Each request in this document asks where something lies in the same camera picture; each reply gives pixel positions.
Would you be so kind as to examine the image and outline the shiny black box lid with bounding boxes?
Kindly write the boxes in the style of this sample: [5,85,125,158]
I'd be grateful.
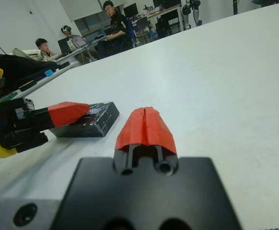
[48,101,120,138]

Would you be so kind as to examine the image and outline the black office chair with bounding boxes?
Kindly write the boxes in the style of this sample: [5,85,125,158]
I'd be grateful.
[155,11,181,39]
[134,16,152,44]

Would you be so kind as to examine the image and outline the small black monitor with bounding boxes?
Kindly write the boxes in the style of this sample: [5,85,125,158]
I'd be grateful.
[123,2,139,19]

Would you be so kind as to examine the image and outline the wide black monitor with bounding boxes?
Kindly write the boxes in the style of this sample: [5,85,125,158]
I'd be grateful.
[153,0,182,8]

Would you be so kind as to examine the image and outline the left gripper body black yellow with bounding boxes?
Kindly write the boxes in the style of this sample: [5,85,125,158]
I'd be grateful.
[0,61,49,159]

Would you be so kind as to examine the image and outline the white desk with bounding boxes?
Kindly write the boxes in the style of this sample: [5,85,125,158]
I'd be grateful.
[145,3,186,32]

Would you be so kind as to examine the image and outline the black flat object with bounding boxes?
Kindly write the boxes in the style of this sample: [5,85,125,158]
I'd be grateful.
[18,80,38,92]

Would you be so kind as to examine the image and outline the person wearing VR headset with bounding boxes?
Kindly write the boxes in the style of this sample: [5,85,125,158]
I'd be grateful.
[60,25,83,41]

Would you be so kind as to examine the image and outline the standing humanoid robot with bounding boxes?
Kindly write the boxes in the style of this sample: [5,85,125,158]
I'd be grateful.
[181,0,203,31]

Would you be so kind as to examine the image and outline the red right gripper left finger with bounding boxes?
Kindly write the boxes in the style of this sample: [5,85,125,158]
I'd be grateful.
[112,106,146,175]

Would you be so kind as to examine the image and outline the man with glasses black jacket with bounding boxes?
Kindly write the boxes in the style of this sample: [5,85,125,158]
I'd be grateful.
[97,0,133,59]

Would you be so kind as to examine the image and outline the silver open laptop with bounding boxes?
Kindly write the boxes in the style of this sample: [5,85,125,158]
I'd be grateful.
[72,35,88,48]

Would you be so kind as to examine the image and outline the green flat object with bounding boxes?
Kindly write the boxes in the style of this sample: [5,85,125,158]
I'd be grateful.
[0,92,19,101]

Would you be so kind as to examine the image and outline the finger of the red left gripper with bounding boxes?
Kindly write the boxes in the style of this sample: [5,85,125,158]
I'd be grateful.
[30,101,91,132]

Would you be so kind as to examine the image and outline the beige bag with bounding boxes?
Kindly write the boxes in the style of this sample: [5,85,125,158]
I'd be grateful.
[11,47,38,60]

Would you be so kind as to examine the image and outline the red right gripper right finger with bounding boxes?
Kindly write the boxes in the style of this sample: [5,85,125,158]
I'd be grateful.
[144,106,179,177]

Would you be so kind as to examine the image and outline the black cloth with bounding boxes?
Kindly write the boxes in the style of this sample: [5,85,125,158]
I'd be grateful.
[0,54,60,96]

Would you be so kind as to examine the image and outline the person in beige jacket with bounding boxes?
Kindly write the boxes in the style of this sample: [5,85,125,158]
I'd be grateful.
[35,37,65,63]

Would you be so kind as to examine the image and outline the black laptop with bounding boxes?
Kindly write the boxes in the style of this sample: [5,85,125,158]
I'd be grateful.
[57,39,72,55]

